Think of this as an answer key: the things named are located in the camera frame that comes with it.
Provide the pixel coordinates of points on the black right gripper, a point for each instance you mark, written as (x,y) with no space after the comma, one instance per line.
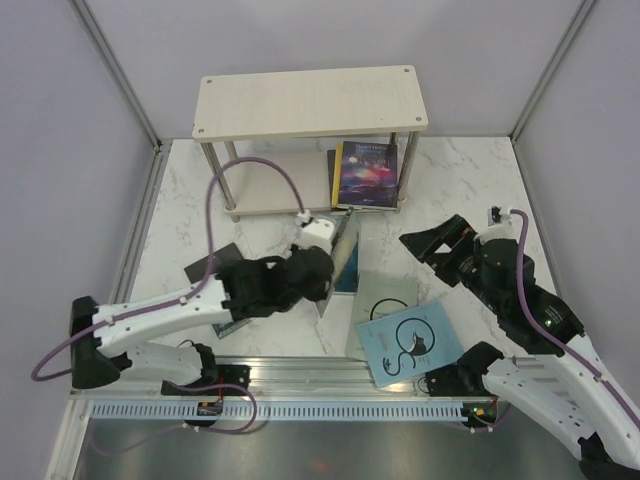
(455,232)

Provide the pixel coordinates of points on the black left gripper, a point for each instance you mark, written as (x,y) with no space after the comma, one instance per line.
(319,291)

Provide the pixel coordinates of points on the dark green hardcover book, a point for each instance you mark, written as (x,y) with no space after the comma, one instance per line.
(342,250)

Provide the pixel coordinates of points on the yellow paperback book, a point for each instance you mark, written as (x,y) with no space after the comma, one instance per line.
(340,182)

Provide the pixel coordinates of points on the purple galaxy cover book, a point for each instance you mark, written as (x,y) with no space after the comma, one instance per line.
(373,175)

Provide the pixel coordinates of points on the black Moon and Sixpence book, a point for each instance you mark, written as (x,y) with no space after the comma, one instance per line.
(331,175)

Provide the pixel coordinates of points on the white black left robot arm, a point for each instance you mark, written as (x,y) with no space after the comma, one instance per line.
(104,336)

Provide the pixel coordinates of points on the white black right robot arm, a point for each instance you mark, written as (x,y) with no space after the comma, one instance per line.
(598,423)

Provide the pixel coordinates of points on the blue ocean Jules Verne book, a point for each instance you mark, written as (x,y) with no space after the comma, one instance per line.
(347,270)

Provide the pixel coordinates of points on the pale green thin book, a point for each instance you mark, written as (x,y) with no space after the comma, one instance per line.
(378,295)

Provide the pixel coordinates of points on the light blue cat cover book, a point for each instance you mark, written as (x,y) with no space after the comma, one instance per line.
(408,343)

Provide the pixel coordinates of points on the white two-tier wooden shelf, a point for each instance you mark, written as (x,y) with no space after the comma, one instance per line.
(303,104)

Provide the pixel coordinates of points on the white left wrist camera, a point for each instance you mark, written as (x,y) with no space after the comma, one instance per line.
(315,232)

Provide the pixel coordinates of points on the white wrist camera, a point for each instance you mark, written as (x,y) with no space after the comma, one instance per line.
(500,223)
(315,232)

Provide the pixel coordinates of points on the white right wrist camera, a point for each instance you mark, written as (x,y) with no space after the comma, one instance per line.
(500,223)

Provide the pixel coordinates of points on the aluminium mounting rail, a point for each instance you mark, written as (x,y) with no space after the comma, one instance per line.
(266,378)

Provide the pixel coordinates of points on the aluminium frame post left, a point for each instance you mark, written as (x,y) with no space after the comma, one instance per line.
(99,40)

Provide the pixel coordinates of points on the aluminium frame post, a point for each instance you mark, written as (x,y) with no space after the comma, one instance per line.
(99,40)
(561,51)

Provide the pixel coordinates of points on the white slotted cable duct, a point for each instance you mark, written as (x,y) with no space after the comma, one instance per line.
(278,410)

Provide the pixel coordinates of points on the aluminium frame post right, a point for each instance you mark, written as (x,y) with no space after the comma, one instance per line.
(561,51)

